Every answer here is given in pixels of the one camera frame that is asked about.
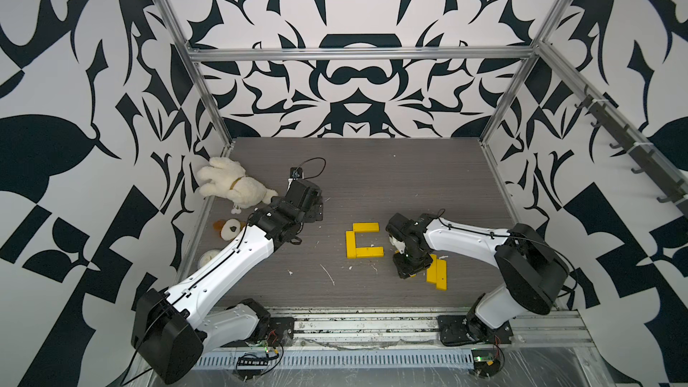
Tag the right circuit board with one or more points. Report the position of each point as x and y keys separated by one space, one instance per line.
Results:
x=486 y=363

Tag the yellow block bar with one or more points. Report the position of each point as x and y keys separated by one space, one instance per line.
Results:
x=366 y=227
x=369 y=252

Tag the brown white small plush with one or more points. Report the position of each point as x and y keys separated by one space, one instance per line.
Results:
x=229 y=229

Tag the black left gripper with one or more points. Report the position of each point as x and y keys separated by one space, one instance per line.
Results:
x=316 y=211

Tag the yellow block top bar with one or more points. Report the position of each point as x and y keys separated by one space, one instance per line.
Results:
x=366 y=227

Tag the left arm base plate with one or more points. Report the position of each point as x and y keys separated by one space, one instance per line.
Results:
x=275 y=333

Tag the circuit board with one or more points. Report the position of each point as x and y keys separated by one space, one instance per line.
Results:
x=249 y=366
x=486 y=363

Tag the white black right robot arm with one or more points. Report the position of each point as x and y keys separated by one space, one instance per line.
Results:
x=533 y=273

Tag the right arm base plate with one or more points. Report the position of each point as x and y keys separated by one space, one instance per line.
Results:
x=461 y=330

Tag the yellow block spare right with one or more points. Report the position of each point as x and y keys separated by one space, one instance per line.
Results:
x=441 y=275

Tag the white plush toy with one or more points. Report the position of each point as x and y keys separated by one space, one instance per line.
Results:
x=227 y=179

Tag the yellow block spare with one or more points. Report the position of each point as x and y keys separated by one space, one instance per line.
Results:
x=441 y=275
x=431 y=272

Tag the yellow block spare left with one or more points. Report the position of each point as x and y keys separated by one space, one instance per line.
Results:
x=431 y=272

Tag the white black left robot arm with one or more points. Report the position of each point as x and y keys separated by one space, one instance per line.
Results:
x=174 y=327

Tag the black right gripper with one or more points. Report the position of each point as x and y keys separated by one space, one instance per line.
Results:
x=403 y=270

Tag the left circuit board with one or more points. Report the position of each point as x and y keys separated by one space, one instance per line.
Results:
x=249 y=366

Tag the black wall hook rack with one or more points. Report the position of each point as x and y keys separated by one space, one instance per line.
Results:
x=628 y=139

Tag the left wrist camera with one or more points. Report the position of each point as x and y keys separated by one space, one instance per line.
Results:
x=296 y=173

